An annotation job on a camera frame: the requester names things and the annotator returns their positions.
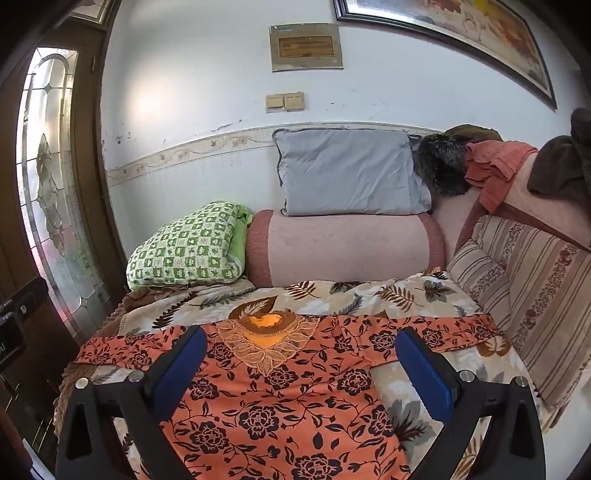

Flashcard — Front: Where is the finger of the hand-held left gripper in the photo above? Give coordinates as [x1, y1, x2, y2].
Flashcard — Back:
[14, 276, 49, 319]

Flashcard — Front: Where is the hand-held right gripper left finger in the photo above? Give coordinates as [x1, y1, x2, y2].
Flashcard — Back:
[55, 325, 208, 480]

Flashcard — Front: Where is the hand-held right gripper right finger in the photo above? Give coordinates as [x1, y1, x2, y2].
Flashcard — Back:
[396, 328, 546, 480]

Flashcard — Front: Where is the orange floral blouse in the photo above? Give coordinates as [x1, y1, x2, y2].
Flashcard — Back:
[76, 314, 504, 480]

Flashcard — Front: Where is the leaf print blanket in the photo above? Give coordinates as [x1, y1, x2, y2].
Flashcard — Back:
[111, 268, 555, 480]

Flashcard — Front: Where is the small striped floral cushion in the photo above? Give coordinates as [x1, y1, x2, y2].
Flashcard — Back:
[447, 239, 511, 324]

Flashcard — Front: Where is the stained glass wooden door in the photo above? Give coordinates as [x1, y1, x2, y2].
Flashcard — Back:
[0, 0, 125, 480]

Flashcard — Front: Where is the green checkered pillow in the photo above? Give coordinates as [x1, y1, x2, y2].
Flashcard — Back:
[126, 202, 254, 291]

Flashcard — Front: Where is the large striped floral cushion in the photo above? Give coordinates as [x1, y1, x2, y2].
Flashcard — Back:
[471, 215, 591, 409]

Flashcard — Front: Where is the dark furry cloth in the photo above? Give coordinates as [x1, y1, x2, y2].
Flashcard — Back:
[411, 133, 472, 197]

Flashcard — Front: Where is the grey pillow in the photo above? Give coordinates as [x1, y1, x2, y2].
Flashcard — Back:
[271, 128, 432, 217]

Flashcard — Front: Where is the orange towel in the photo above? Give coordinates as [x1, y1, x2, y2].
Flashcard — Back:
[464, 140, 539, 213]

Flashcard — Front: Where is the olive cloth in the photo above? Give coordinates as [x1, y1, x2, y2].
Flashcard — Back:
[445, 124, 504, 144]

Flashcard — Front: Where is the brown cloth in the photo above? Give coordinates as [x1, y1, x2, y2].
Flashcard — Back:
[527, 107, 591, 208]

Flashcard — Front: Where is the framed painting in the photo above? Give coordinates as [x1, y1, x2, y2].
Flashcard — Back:
[332, 0, 558, 110]

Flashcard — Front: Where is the beige wall panel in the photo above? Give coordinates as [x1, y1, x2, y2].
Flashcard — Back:
[270, 24, 345, 72]

